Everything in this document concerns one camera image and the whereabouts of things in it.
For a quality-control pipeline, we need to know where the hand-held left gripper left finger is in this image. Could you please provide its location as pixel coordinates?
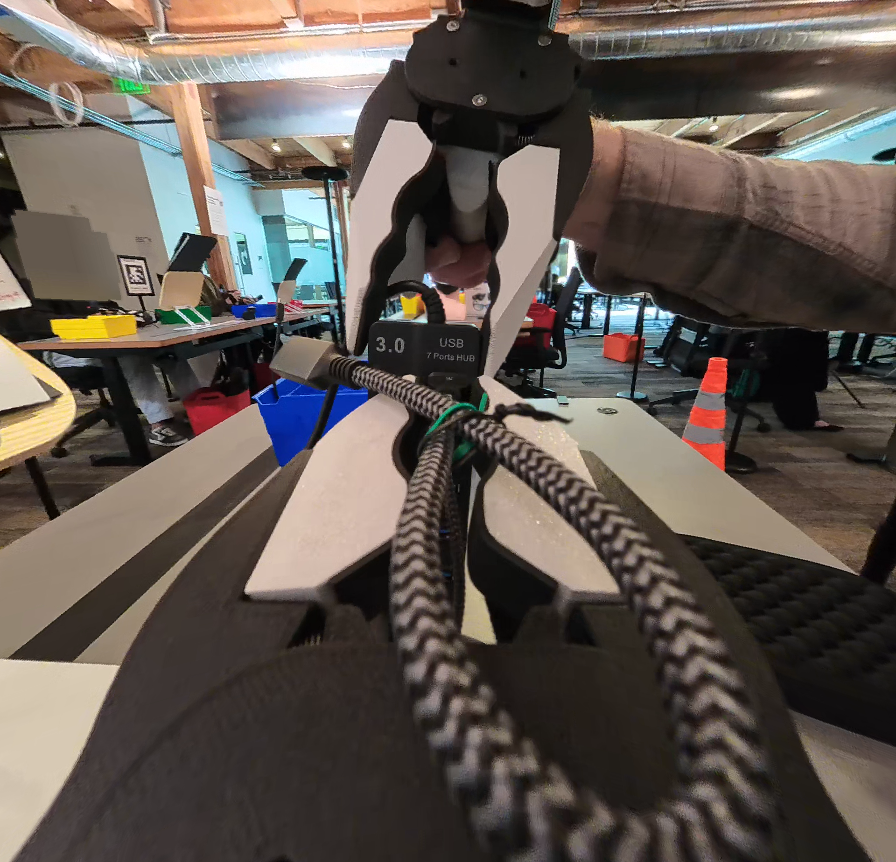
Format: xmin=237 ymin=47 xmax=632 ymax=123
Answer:
xmin=245 ymin=387 xmax=421 ymax=625

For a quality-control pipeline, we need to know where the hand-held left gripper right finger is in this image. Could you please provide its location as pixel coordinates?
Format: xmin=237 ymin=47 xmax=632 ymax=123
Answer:
xmin=474 ymin=394 xmax=627 ymax=625

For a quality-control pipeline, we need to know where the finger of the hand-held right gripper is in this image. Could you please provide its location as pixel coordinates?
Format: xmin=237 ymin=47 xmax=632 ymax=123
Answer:
xmin=481 ymin=142 xmax=564 ymax=394
xmin=345 ymin=118 xmax=438 ymax=362

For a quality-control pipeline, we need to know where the braided usb cable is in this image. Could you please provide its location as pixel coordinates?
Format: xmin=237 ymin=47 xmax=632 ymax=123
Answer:
xmin=329 ymin=356 xmax=779 ymax=862

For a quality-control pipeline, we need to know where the person's right hand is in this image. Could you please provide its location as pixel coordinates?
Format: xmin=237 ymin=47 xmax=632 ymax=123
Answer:
xmin=425 ymin=233 xmax=502 ymax=292

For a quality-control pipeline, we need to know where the blue plastic bin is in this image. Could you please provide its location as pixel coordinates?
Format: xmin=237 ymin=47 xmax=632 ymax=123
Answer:
xmin=252 ymin=377 xmax=373 ymax=467

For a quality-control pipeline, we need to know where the black office chair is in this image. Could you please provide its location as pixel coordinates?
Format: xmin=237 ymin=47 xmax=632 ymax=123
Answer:
xmin=502 ymin=268 xmax=586 ymax=397

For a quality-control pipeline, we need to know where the green twist tie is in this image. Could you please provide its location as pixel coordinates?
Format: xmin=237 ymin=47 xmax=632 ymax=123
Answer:
xmin=425 ymin=394 xmax=494 ymax=460

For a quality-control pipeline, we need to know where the red plastic bin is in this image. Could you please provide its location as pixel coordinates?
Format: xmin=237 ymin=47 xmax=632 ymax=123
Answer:
xmin=182 ymin=387 xmax=254 ymax=438

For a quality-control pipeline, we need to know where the orange traffic cone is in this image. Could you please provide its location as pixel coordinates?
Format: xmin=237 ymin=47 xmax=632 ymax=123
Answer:
xmin=682 ymin=357 xmax=739 ymax=471

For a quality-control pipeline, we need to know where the black white marker sign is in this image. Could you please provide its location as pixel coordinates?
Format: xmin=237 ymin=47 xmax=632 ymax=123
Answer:
xmin=117 ymin=254 xmax=156 ymax=299

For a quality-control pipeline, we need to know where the wooden work desk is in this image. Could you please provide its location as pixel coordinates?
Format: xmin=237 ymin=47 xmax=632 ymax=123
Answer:
xmin=17 ymin=317 xmax=281 ymax=467

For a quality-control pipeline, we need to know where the black foam wrist rest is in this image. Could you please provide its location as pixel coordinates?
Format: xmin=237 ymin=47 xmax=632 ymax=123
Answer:
xmin=684 ymin=534 xmax=896 ymax=747

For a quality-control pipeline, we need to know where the yellow plastic bin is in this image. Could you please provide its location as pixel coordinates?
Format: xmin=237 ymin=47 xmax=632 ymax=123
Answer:
xmin=51 ymin=314 xmax=140 ymax=341

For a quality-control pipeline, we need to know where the printed instruction sheet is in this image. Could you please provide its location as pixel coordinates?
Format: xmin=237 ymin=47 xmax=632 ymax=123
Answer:
xmin=0 ymin=342 xmax=57 ymax=415

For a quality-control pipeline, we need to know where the white document stand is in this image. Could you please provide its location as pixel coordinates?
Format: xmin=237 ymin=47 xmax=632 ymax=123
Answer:
xmin=0 ymin=660 xmax=124 ymax=862

